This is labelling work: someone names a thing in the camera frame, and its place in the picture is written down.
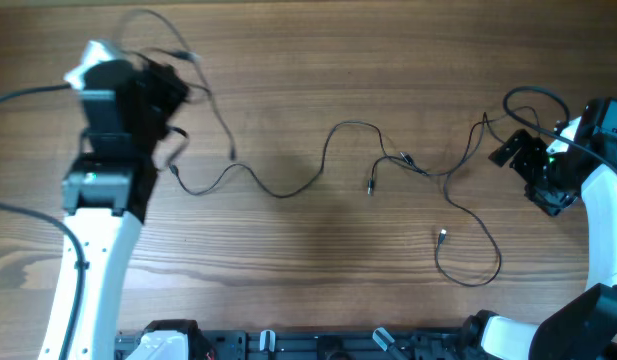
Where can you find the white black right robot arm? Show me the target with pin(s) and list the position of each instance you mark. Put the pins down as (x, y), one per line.
(581, 162)

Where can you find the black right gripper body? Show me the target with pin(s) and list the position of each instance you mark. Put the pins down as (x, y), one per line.
(530, 163)

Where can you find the black aluminium base frame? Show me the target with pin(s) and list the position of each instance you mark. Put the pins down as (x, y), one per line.
(420, 344)

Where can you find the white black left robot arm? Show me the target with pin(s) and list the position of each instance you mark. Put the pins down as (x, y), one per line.
(105, 196)

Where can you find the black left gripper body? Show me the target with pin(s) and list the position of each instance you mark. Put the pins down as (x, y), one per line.
(165, 94)

